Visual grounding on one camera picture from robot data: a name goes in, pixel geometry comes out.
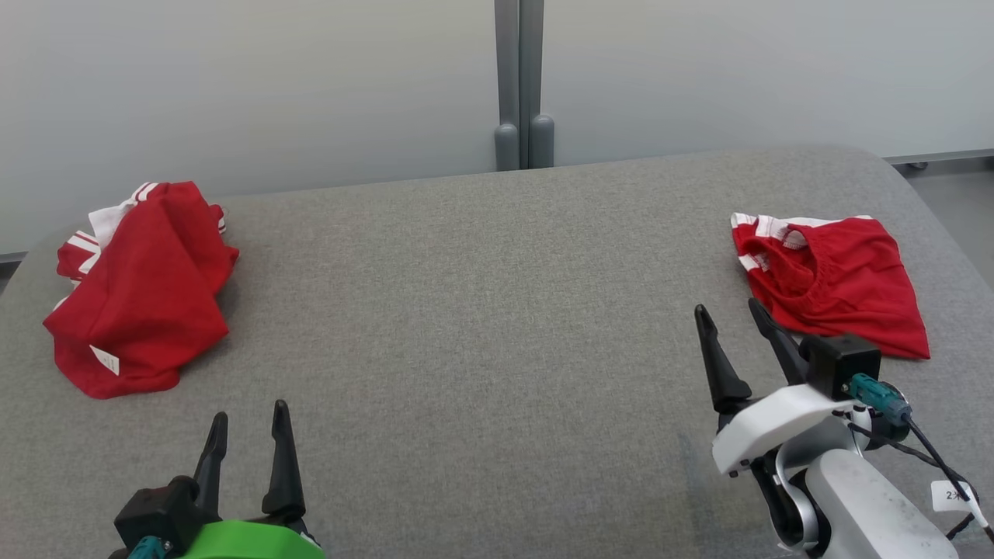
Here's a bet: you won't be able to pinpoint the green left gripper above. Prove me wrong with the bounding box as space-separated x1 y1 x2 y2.
179 400 328 559

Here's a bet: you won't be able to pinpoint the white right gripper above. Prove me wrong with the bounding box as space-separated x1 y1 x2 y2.
693 298 856 477

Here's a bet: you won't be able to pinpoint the red shorts with white stripes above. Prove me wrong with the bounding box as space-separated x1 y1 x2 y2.
730 213 932 361

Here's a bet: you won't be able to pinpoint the red shirt with white collar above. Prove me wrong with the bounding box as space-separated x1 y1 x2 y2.
43 181 241 401

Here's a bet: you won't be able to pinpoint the grey rounded partition foot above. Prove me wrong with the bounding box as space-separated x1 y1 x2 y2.
530 114 555 169
495 123 520 172

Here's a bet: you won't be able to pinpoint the teal right camera connector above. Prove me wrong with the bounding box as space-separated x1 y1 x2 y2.
848 373 914 427

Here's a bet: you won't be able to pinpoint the small white cable label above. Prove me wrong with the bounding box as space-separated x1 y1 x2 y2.
930 479 974 514

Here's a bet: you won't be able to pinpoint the grey vertical partition post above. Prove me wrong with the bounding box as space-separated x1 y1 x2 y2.
494 0 545 170

